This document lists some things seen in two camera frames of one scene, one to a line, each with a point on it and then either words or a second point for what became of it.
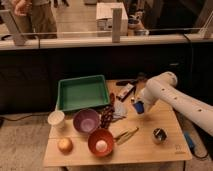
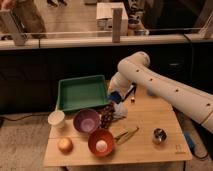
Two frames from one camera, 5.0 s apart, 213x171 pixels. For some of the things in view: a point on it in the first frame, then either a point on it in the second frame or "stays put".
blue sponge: x=139 y=107 -> x=115 y=96
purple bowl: x=86 y=121 stays put
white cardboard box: x=104 y=18 stays put
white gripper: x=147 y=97 -> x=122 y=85
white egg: x=101 y=145 stays put
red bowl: x=101 y=142 stays put
